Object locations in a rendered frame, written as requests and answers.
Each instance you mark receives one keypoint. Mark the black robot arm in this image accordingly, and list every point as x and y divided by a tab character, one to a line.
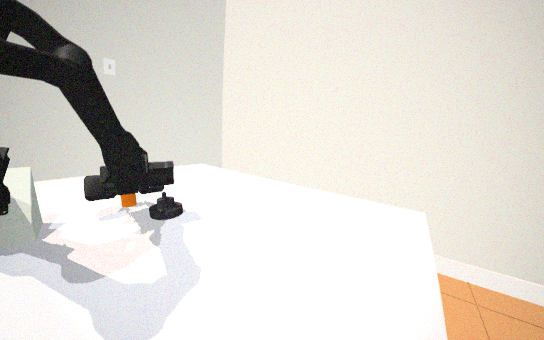
65	65

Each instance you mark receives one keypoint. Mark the orange knob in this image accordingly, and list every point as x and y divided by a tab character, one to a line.
128	200

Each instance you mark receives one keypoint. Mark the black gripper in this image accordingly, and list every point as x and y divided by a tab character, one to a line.
94	190

